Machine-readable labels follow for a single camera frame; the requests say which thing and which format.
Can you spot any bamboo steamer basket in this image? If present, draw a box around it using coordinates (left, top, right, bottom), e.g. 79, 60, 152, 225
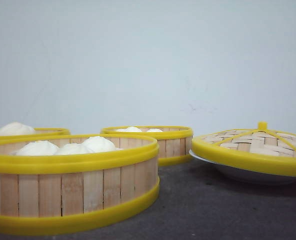
34, 127, 70, 135
0, 134, 160, 236
100, 125, 193, 167

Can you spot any woven bamboo steamer lid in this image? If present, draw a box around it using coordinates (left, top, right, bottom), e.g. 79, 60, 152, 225
190, 121, 296, 178

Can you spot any white bun middle basket right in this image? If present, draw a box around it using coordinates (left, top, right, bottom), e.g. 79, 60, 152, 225
146, 128, 163, 133

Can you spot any white bun middle basket left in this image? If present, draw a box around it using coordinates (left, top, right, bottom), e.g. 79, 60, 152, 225
115, 126, 142, 133

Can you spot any white bun front right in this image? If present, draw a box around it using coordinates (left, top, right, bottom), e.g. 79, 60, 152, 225
82, 136, 117, 153

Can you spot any white bun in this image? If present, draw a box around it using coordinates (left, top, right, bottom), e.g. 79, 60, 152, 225
15, 140, 59, 156
54, 143, 94, 156
82, 136, 117, 153

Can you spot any white bun front middle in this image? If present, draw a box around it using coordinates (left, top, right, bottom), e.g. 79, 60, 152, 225
54, 143, 94, 156

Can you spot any white bun front left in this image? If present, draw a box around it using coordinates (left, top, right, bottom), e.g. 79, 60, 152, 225
15, 140, 59, 156

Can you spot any white shallow plate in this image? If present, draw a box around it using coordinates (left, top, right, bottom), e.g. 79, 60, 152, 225
189, 149, 296, 186

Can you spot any white bun far-left basket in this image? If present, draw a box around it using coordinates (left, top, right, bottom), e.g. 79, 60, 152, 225
0, 122, 37, 136

